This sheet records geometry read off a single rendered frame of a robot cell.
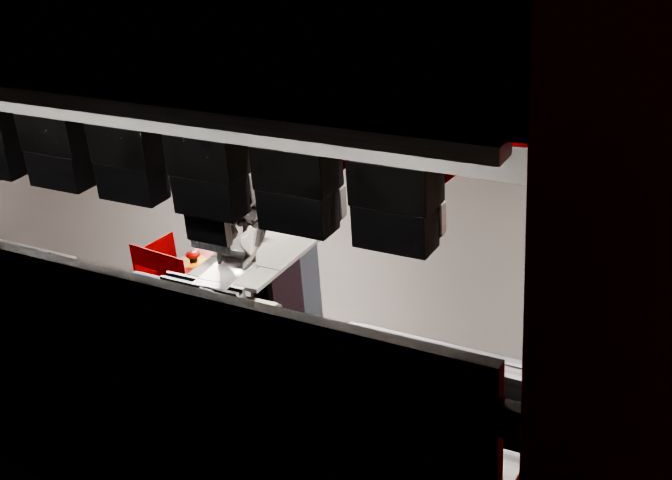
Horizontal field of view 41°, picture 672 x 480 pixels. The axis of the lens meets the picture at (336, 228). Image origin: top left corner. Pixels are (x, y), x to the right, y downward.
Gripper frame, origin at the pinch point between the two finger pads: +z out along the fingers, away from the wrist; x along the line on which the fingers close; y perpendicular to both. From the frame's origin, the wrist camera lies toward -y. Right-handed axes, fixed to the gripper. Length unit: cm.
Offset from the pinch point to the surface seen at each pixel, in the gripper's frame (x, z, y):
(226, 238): 6.5, -2.3, 14.8
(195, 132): 5.1, -17.9, 32.3
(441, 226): 51, -11, 18
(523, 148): 68, -21, 35
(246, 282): 6.7, 4.1, 3.6
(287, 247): 6.2, -6.9, -9.3
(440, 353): 75, 14, 68
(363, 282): -59, -28, -188
